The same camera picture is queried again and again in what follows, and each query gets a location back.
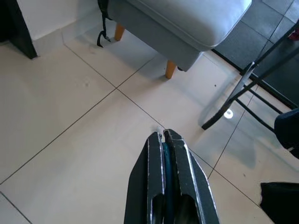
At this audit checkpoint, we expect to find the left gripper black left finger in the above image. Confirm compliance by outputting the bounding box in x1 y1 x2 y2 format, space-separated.
123 131 167 224

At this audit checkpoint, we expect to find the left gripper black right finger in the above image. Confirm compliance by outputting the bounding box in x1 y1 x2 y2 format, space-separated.
163 128 221 224

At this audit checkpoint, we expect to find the blue plastic hanger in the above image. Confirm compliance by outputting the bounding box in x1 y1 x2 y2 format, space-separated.
161 142 176 224

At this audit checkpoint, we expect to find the black metal clothes rack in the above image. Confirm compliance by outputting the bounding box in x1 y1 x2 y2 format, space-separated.
201 22 299 131

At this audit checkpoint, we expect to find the black robot leg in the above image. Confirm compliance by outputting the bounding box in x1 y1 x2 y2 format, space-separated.
260 182 299 224

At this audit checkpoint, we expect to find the black short-sleeved shirt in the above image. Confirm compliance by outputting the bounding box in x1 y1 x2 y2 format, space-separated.
274 108 299 159

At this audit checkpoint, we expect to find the grey ottoman with wooden legs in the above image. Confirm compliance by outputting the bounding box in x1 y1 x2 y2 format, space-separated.
107 0 253 80

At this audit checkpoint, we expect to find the tall black cabinet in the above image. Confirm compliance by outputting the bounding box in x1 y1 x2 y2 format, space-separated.
0 0 38 59

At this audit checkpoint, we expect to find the black bag with straps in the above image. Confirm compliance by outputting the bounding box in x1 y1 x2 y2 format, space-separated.
97 0 113 49

